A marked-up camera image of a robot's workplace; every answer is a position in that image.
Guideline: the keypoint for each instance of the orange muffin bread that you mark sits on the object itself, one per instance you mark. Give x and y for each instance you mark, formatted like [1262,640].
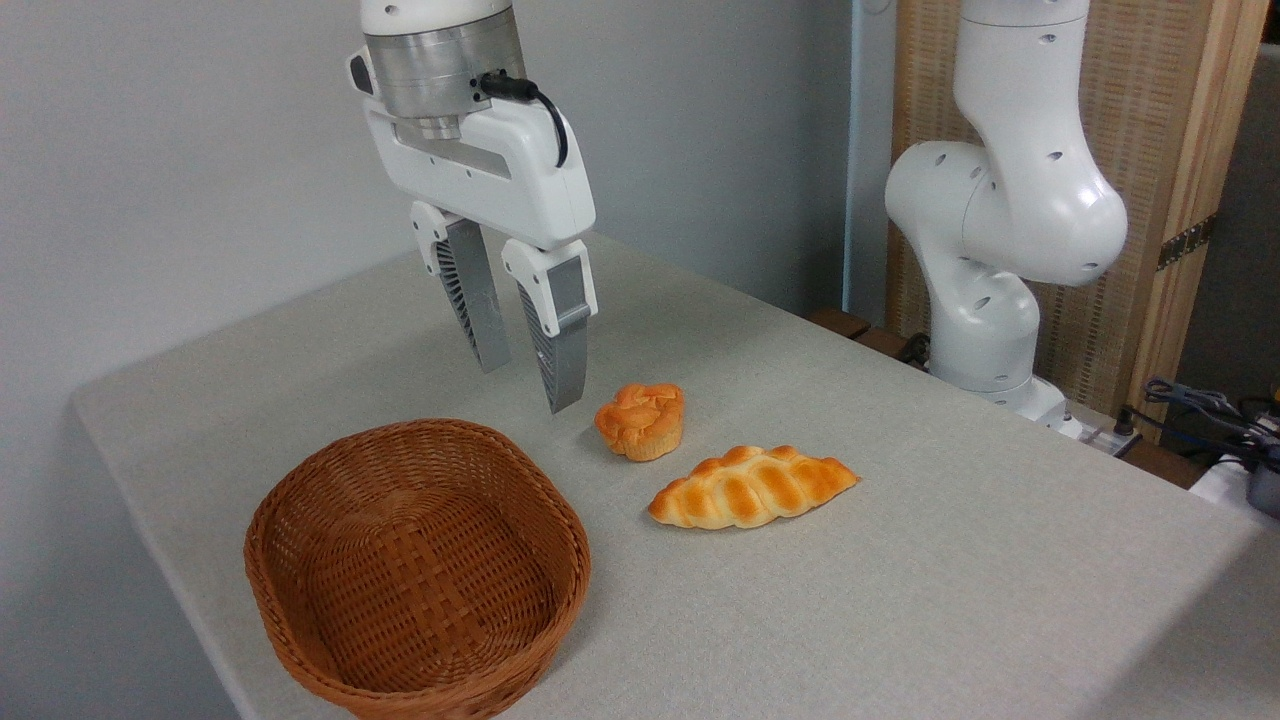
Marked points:
[640,420]

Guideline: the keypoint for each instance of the brown wooden plank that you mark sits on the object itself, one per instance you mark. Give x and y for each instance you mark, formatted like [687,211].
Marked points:
[860,332]

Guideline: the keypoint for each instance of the white cloth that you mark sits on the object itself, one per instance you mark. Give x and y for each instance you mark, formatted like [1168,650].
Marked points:
[1225,485]

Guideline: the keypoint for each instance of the dark metal hinge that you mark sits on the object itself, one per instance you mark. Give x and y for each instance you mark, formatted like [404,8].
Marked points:
[1186,242]

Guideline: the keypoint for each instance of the brown wicker basket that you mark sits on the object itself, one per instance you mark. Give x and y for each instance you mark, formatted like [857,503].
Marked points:
[420,570]

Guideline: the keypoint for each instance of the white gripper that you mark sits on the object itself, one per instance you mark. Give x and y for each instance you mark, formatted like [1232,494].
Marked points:
[500,175]

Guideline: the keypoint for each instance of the braided golden bread loaf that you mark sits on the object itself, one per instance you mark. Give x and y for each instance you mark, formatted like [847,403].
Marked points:
[750,488]

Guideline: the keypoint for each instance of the light blue vertical pipe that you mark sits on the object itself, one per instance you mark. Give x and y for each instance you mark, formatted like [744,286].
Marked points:
[856,150]

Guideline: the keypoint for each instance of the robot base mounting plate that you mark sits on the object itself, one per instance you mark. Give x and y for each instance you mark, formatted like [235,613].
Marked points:
[1085,425]

